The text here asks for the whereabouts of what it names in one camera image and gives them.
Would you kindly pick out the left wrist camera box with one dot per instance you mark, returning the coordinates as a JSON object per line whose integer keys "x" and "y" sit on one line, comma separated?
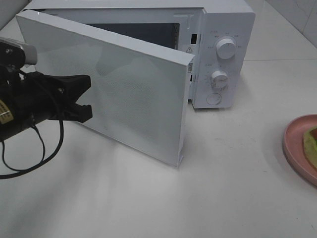
{"x": 15, "y": 54}

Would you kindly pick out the white microwave door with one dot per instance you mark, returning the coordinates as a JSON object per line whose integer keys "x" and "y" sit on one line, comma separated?
{"x": 137, "y": 99}

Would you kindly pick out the sandwich with lettuce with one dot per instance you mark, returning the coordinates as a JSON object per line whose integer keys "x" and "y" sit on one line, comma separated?
{"x": 310, "y": 145}

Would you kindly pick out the pink round plate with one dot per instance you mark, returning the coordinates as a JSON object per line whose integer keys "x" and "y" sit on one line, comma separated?
{"x": 293, "y": 147}

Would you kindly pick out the white upper power knob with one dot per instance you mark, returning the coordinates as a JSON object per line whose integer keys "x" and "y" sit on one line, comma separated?
{"x": 226, "y": 48}

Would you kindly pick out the round door release button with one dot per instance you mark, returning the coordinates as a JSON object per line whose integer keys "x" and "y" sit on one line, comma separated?
{"x": 213, "y": 99}

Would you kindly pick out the white microwave oven body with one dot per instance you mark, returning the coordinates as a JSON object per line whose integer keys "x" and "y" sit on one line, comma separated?
{"x": 158, "y": 26}

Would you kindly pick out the white timer knob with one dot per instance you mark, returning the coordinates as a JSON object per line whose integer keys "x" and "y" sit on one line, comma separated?
{"x": 219, "y": 79}

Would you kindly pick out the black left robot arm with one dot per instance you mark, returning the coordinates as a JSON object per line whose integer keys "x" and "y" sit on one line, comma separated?
{"x": 9, "y": 127}

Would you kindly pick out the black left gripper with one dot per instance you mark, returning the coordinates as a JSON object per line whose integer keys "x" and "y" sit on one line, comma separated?
{"x": 38, "y": 97}

